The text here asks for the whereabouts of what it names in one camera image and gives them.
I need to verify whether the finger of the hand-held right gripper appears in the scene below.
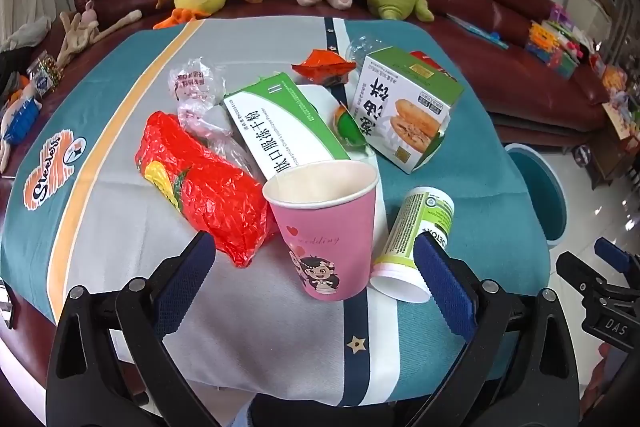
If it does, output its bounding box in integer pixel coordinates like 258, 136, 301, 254
556, 251, 608, 303
594, 238, 640, 280

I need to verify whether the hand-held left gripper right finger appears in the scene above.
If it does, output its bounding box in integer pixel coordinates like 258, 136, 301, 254
412, 234, 581, 427

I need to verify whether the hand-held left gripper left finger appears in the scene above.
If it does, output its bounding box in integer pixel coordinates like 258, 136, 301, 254
47, 231, 221, 427

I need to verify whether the white and green tube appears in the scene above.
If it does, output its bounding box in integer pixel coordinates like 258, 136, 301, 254
370, 187, 456, 304

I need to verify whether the red plastic bag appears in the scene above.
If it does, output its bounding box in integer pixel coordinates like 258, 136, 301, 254
135, 111, 281, 269

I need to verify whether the pink paper cup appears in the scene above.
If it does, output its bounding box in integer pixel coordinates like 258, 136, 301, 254
262, 160, 379, 303

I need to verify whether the burger print carton box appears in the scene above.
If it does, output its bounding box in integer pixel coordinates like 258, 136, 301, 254
348, 47, 465, 176

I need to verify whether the green and white medicine box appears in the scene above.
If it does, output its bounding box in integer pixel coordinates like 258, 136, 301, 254
223, 74, 351, 182

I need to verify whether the clear printed plastic bag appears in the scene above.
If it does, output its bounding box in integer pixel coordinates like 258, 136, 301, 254
167, 55, 266, 182

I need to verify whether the clear plastic bottle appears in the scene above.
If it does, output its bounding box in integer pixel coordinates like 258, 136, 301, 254
346, 36, 386, 70

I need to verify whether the orange snack wrapper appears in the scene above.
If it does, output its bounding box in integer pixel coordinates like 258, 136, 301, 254
291, 48, 357, 86

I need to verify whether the teal and grey tablecloth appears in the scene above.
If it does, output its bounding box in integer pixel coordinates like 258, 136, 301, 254
0, 16, 551, 408

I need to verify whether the wooden side cabinet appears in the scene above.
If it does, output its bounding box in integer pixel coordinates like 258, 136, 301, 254
590, 102, 640, 188

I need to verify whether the pile of colourful toy blocks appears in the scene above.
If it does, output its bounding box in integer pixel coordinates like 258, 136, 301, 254
525, 4, 586, 80

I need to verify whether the glittery patterned packet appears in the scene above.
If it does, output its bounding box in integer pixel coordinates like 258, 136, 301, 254
27, 52, 63, 98

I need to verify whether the white cardboard box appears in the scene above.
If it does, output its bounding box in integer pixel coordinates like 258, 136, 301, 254
565, 0, 613, 58

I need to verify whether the teal booklet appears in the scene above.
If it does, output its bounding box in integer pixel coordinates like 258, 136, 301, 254
452, 14, 508, 50

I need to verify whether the beige rabbit plush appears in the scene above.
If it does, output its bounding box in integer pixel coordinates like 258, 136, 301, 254
55, 0, 143, 68

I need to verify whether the dark red leather sofa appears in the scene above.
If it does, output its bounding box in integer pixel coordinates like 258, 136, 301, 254
0, 0, 621, 148

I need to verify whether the grey cloth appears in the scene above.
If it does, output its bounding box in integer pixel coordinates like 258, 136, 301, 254
0, 17, 53, 52

